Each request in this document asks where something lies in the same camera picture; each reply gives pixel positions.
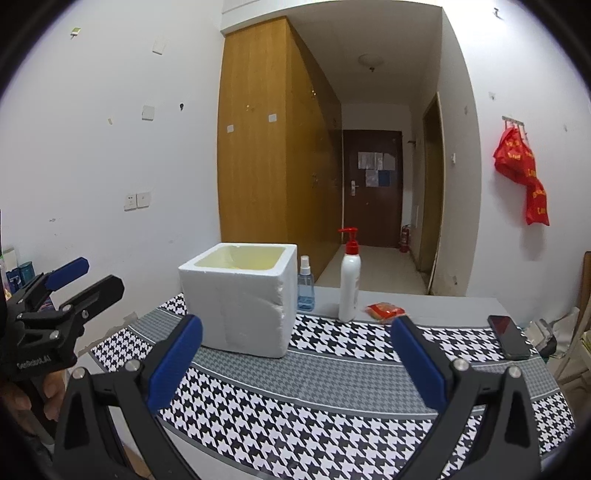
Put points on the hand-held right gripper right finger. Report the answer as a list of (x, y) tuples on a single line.
[(418, 364)]

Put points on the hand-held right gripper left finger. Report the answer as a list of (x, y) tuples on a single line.
[(178, 360)]

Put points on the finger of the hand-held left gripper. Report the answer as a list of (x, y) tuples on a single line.
[(69, 270), (104, 290)]

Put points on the white foam box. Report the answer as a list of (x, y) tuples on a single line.
[(240, 314)]

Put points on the person's left hand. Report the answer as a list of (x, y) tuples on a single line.
[(54, 392)]

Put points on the red snack packet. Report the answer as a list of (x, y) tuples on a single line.
[(383, 310)]

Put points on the black smartphone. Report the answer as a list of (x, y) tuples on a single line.
[(508, 337)]

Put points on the black white houndstooth tablecloth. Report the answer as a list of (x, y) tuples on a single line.
[(323, 392)]

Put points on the white pump bottle red cap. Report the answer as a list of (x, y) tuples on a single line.
[(349, 286)]

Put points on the red fire extinguisher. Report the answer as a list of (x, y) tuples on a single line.
[(405, 238)]

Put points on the clear blue spray bottle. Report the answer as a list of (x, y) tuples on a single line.
[(305, 290)]

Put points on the dark brown entrance door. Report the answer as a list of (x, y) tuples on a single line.
[(369, 217)]

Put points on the wooden side door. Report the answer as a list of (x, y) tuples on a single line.
[(431, 194)]

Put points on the tall wooden wardrobe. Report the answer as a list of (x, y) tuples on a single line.
[(258, 184)]

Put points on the white paper notices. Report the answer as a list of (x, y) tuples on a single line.
[(376, 166)]

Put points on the red plastic bags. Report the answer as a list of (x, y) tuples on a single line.
[(512, 157)]

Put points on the round ceiling lamp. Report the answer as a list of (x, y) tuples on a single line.
[(371, 61)]

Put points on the white wall socket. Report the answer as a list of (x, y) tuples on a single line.
[(130, 201)]

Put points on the white wall light switch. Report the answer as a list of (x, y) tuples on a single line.
[(144, 199)]

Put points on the blank white wall plate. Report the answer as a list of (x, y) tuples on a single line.
[(159, 46), (148, 112)]

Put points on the metal wall hook rack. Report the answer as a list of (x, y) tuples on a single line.
[(513, 121)]

